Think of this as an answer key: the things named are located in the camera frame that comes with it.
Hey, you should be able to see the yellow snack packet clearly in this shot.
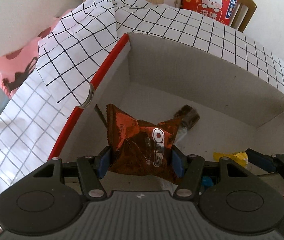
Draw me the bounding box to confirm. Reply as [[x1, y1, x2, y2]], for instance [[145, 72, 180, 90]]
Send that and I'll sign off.
[[213, 152, 249, 168]]

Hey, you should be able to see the brown Oreo snack bag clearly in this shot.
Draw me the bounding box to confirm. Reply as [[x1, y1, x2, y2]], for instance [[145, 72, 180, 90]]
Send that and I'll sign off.
[[106, 104, 182, 184]]

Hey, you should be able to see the small brown chocolate cake pack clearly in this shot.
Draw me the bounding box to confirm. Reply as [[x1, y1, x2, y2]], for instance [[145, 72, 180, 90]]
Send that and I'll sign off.
[[174, 105, 200, 130]]

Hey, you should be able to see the white silver snack bag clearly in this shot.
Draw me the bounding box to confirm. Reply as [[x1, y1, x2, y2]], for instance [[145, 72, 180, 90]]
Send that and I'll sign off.
[[159, 127, 188, 194]]

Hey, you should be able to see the blue snack packet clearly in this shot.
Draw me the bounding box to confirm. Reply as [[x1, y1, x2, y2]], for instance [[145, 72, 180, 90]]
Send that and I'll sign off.
[[202, 176, 214, 188]]

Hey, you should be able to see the red and white cardboard box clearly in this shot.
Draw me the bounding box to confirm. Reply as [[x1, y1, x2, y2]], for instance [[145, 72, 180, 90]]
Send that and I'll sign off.
[[47, 32, 284, 201]]

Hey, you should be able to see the white black grid tablecloth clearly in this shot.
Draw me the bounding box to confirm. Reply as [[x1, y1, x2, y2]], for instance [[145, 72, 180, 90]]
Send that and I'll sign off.
[[0, 0, 284, 194]]

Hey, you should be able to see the pink patterned cloth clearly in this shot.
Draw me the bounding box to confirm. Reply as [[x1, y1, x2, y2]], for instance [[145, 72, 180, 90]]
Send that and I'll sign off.
[[0, 10, 71, 99]]

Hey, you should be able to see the wooden chair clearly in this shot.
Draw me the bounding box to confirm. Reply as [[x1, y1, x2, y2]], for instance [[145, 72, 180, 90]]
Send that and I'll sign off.
[[229, 0, 257, 33]]

